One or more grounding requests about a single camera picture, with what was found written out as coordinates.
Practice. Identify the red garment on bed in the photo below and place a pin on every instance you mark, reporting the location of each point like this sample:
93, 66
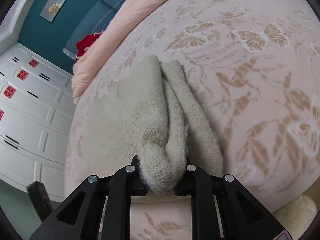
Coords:
83, 45

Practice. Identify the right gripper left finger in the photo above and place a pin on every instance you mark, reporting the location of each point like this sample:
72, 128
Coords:
99, 208

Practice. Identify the pink butterfly bedspread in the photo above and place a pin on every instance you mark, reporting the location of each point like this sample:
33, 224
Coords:
254, 67

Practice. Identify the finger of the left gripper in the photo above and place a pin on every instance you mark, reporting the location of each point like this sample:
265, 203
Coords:
40, 200

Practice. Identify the blue upholstered headboard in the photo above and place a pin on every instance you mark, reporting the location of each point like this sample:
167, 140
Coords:
95, 21

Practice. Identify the cream knit sweater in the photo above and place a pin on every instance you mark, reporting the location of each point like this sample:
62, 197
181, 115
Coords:
153, 115

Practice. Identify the white wardrobe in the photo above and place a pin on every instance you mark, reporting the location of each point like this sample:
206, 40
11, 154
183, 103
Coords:
36, 115

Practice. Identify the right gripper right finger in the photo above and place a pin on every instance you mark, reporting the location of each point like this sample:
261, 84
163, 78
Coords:
222, 208

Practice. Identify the pink folded duvet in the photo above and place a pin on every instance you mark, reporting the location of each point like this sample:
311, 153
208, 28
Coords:
130, 14

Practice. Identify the cream fluffy rug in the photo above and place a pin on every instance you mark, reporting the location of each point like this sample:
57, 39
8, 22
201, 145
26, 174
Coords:
297, 215

